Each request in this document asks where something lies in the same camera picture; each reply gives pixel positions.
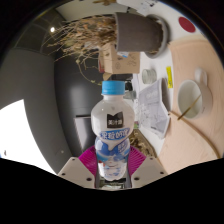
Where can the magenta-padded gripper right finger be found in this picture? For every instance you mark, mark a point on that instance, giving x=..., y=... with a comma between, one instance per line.
x=148, y=170

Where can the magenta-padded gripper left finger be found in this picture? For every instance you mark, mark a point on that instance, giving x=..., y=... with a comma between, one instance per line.
x=76, y=170

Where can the blue-capped white drink bottle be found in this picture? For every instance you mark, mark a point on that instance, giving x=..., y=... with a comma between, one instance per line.
x=112, y=133

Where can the light plywood drawing board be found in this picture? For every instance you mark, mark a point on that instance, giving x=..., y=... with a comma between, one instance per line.
x=193, y=56
x=180, y=150

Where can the open printed newspaper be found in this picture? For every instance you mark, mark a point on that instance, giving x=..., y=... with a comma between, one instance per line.
x=153, y=110

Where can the large white ceiling light panel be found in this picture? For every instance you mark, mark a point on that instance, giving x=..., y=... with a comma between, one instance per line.
x=20, y=136

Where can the thin wooden stick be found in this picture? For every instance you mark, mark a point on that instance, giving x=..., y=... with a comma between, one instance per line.
x=190, y=107

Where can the white ceramic mug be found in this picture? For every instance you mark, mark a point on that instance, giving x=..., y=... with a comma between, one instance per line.
x=206, y=98

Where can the small glass jar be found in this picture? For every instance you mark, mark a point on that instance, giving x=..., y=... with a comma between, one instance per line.
x=149, y=76

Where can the small yellow tag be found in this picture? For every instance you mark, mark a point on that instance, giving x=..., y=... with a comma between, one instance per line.
x=169, y=77

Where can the brown cardboard box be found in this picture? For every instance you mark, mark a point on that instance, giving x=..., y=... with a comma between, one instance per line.
x=120, y=61

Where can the dried plant in grey pot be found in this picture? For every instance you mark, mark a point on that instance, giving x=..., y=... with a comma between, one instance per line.
x=136, y=33

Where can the grey plant pot saucer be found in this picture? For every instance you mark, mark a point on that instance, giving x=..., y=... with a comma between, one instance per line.
x=165, y=33

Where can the recessed ceiling spotlights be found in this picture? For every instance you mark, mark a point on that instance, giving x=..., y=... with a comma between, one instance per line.
x=52, y=29

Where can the flat round red coaster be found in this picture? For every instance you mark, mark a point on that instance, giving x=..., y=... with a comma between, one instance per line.
x=187, y=24

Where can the black wall screen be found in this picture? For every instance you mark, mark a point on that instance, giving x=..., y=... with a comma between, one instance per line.
x=83, y=133

